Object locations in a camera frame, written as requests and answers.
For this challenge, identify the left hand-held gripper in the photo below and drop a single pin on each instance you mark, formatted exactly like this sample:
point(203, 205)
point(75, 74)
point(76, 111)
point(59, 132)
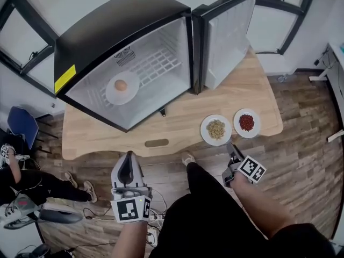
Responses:
point(129, 211)

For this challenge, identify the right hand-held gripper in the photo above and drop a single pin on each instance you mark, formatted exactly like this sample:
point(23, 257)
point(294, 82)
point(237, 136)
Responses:
point(251, 169)

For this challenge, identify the white plate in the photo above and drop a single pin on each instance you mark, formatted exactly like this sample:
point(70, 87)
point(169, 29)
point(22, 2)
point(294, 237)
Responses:
point(256, 124)
point(131, 95)
point(215, 142)

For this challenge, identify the pile of oat flakes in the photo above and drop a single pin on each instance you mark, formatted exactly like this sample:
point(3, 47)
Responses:
point(215, 128)

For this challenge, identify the pile of red beans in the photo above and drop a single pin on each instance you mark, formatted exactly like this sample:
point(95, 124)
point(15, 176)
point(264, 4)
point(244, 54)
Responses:
point(246, 122)

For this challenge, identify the black mini fridge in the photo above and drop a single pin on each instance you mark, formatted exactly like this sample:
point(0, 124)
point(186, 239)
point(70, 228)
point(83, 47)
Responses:
point(107, 31)

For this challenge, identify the person's right forearm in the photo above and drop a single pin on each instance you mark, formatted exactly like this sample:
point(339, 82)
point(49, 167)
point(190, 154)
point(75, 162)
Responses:
point(263, 206)

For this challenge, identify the person's left forearm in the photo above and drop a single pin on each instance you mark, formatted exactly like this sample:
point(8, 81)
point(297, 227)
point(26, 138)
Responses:
point(131, 240)

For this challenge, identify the person's beige shoe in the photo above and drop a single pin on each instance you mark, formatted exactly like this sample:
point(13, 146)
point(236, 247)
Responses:
point(188, 158)

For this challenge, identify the white power strip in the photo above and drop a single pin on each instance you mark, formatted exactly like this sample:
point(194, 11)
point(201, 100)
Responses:
point(152, 236)

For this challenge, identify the person's black clothing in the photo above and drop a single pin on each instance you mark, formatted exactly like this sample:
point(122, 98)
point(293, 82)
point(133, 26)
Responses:
point(204, 224)

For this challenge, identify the blue chair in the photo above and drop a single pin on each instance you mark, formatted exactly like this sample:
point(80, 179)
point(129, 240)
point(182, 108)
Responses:
point(22, 128)

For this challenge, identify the white desk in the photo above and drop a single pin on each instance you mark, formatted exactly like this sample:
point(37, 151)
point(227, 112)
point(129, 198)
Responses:
point(336, 74)

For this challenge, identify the black framed window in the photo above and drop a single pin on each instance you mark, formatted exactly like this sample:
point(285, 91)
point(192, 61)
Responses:
point(40, 23)
point(293, 23)

